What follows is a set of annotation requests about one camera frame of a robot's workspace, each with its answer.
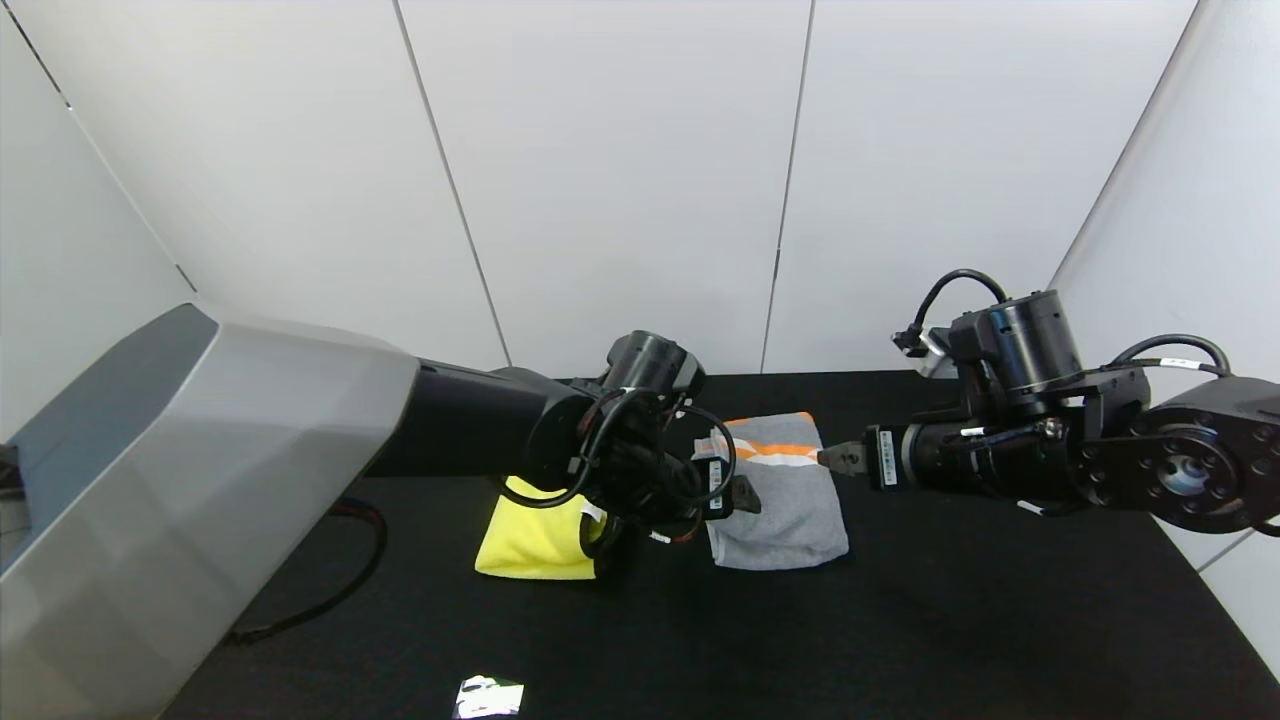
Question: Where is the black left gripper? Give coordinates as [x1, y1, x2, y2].
[663, 452, 762, 521]

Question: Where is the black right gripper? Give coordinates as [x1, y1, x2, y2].
[816, 421, 986, 494]

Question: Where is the grey towel with orange marks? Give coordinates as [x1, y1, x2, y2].
[695, 411, 851, 572]

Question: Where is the yellow microfibre towel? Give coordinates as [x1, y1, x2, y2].
[474, 475, 626, 581]

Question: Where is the crumpled clear plastic scrap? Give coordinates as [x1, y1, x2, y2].
[452, 677, 526, 720]

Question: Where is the black left arm cable bundle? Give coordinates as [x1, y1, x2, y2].
[495, 388, 739, 546]

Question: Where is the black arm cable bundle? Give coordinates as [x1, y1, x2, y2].
[893, 268, 1233, 376]
[495, 388, 739, 546]

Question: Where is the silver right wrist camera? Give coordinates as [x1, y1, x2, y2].
[893, 328, 961, 381]

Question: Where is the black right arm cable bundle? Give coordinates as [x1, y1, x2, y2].
[893, 268, 1233, 376]

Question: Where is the dark braided hose loop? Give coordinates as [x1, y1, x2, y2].
[228, 497, 389, 646]

